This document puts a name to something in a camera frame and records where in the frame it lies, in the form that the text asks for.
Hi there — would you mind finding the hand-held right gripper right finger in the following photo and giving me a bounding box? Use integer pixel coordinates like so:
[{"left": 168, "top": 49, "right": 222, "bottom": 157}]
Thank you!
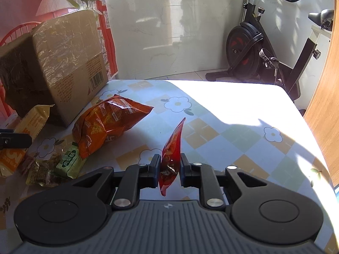
[{"left": 180, "top": 155, "right": 268, "bottom": 208}]

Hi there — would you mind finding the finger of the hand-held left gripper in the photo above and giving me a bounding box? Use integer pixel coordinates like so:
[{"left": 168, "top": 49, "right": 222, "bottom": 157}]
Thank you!
[{"left": 0, "top": 129, "right": 33, "bottom": 150}]

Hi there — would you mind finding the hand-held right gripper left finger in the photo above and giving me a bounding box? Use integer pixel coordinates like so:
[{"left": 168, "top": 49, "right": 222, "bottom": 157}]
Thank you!
[{"left": 71, "top": 154, "right": 162, "bottom": 209}]

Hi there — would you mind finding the yellow biscuit pack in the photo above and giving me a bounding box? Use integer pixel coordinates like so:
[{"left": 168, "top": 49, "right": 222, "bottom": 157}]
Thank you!
[{"left": 0, "top": 105, "right": 51, "bottom": 178}]

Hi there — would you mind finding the small red snack packet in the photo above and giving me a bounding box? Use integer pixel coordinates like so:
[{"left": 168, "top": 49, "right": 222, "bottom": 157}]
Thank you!
[{"left": 158, "top": 117, "right": 186, "bottom": 197}]

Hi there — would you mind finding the gold foil snack packet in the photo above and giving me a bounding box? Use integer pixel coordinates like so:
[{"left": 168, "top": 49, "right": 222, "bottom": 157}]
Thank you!
[{"left": 25, "top": 161, "right": 52, "bottom": 186}]

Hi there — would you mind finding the orange chip bag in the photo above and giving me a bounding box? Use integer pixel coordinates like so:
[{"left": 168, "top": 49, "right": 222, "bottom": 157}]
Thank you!
[{"left": 72, "top": 94, "right": 154, "bottom": 160}]

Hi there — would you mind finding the brown cardboard box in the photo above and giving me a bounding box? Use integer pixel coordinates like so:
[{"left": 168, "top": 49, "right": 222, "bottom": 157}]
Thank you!
[{"left": 0, "top": 9, "right": 110, "bottom": 128}]

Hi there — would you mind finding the small reddish snack packet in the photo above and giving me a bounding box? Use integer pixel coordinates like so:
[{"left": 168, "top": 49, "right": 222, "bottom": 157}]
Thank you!
[{"left": 20, "top": 156, "right": 35, "bottom": 175}]

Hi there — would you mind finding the clear peanut packet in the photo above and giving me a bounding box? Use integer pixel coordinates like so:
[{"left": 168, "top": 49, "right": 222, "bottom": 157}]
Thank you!
[{"left": 49, "top": 150, "right": 66, "bottom": 165}]

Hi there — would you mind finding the clear dark snack packet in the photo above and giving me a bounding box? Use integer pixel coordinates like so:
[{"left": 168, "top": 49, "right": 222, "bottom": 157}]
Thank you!
[{"left": 44, "top": 170, "right": 71, "bottom": 189}]

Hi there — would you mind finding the small green snack packet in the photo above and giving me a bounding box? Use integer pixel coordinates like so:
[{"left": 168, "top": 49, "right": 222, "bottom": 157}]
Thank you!
[{"left": 55, "top": 142, "right": 86, "bottom": 179}]

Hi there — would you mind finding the black exercise bike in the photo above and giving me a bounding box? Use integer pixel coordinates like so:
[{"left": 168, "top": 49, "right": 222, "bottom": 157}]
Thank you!
[{"left": 205, "top": 0, "right": 335, "bottom": 101}]

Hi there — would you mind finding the wooden board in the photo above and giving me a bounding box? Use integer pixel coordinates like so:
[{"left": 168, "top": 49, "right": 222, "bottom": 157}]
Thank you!
[{"left": 303, "top": 30, "right": 339, "bottom": 189}]

